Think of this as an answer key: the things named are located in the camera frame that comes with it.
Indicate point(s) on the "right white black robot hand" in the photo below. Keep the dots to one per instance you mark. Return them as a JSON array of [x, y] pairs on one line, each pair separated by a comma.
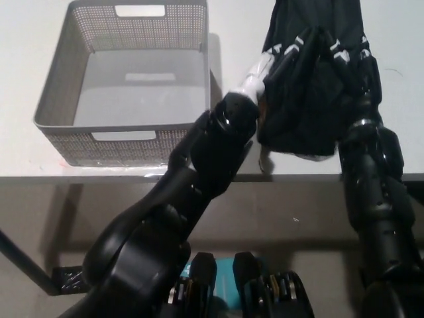
[[366, 76]]

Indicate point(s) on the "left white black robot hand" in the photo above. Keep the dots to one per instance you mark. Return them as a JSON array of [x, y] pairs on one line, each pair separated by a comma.
[[253, 77]]

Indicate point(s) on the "dark green lunch bag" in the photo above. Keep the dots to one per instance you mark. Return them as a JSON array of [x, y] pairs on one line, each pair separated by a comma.
[[298, 116]]

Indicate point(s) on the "thin curved black thread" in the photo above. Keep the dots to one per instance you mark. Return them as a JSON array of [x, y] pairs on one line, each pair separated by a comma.
[[395, 70]]

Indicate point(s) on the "clear tape strip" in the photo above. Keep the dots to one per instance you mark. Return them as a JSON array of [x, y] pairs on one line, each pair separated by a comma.
[[116, 168]]

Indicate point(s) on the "grey perforated plastic basket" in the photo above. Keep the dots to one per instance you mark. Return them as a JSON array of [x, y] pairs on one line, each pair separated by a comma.
[[59, 83]]

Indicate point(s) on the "black table foot plate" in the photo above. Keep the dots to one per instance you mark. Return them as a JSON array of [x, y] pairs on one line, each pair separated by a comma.
[[69, 280]]

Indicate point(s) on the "black metal table leg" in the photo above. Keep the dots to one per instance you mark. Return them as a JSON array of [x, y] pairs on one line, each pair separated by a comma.
[[26, 261]]

